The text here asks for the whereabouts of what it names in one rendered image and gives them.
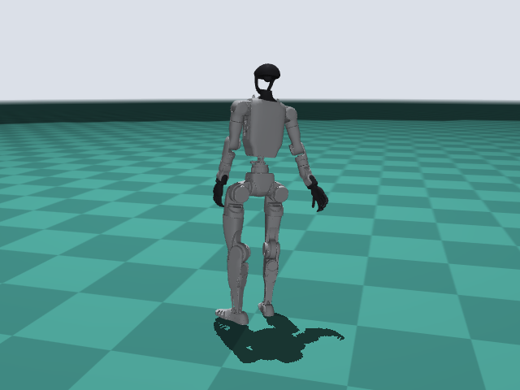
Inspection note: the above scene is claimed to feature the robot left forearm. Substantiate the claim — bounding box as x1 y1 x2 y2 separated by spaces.
216 136 236 181

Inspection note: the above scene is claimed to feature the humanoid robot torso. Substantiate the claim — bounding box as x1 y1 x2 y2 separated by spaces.
242 95 286 197

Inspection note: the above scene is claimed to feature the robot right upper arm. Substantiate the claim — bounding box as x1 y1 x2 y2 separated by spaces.
285 106 304 156

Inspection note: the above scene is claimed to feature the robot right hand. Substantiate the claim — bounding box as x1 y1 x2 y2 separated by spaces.
306 175 328 212

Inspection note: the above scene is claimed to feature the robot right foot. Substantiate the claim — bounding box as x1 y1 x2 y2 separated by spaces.
258 301 275 317

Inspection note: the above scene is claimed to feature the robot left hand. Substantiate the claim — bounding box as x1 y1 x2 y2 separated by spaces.
213 175 228 207

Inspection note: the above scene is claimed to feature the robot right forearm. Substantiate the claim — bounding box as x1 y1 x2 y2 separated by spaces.
295 142 315 186

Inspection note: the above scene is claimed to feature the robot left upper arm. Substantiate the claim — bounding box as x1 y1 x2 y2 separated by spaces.
228 100 251 150

